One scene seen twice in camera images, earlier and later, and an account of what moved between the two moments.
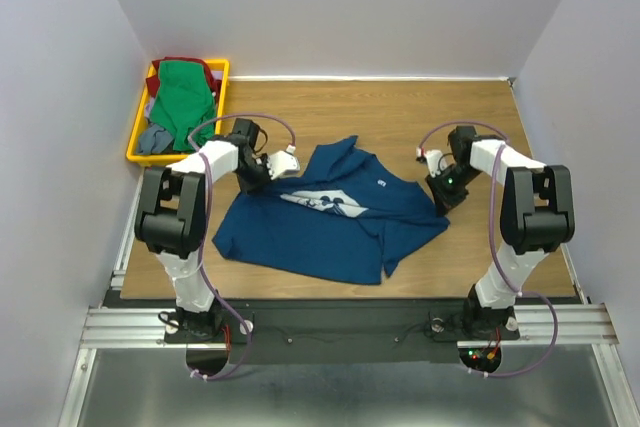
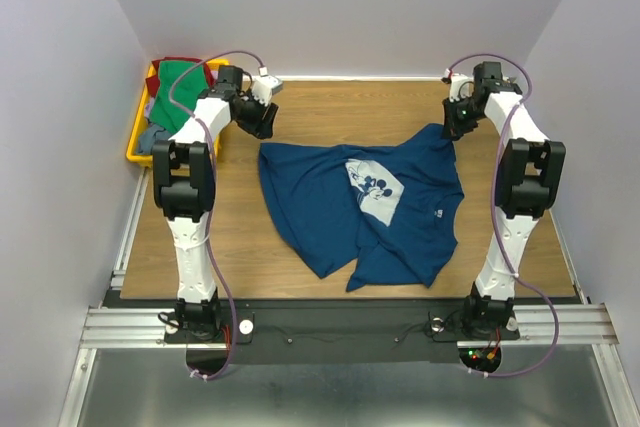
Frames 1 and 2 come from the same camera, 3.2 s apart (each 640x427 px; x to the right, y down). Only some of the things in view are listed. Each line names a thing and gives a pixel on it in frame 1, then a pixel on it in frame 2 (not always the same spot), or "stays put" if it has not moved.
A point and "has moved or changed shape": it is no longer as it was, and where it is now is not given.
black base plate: [348, 332] stays put
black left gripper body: [254, 174] to [251, 114]
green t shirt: [184, 98] stays put
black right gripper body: [451, 183] to [462, 116]
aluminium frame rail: [118, 328] stays put
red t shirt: [153, 80] stays put
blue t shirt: [340, 221] has moved or changed shape
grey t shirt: [153, 139] stays put
